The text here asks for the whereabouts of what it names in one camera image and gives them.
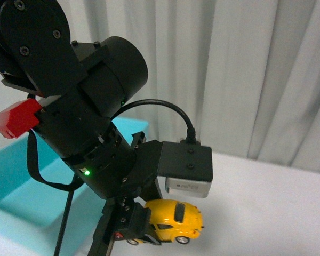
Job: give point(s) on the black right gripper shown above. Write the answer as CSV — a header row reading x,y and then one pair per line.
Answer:
x,y
125,219

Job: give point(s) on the red connector block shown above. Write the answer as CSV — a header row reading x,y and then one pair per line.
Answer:
x,y
19,118

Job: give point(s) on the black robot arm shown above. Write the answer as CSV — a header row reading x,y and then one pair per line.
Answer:
x,y
74,91

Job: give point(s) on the yellow beetle toy car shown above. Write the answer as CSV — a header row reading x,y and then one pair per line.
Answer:
x,y
175,221

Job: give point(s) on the turquoise plastic storage box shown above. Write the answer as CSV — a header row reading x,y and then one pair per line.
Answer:
x,y
31,212

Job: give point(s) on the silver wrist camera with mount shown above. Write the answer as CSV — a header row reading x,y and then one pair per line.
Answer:
x,y
187,169

